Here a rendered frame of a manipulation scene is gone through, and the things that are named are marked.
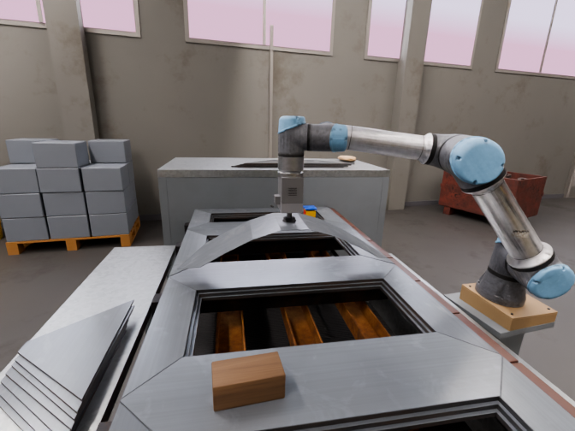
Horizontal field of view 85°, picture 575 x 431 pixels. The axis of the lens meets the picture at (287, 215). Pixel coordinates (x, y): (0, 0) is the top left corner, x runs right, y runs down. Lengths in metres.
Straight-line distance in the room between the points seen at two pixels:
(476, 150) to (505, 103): 5.89
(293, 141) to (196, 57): 3.64
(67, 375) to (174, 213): 1.12
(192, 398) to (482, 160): 0.84
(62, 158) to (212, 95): 1.87
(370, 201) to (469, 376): 1.36
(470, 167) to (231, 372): 0.73
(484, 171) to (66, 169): 3.41
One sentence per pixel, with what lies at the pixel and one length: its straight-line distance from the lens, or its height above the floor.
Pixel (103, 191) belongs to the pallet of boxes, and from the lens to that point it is 3.63.
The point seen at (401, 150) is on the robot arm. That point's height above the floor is 1.23.
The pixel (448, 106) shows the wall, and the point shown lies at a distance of 5.97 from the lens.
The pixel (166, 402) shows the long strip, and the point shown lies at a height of 0.84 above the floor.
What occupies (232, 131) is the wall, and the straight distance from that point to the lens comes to 4.43.
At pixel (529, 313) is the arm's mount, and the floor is 0.72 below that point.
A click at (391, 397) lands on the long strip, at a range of 0.66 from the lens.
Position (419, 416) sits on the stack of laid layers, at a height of 0.83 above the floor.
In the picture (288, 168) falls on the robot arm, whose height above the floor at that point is 1.18.
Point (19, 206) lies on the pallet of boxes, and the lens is 3.89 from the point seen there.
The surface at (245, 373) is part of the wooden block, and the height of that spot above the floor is 0.89.
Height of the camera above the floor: 1.30
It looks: 16 degrees down
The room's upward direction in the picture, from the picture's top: 2 degrees clockwise
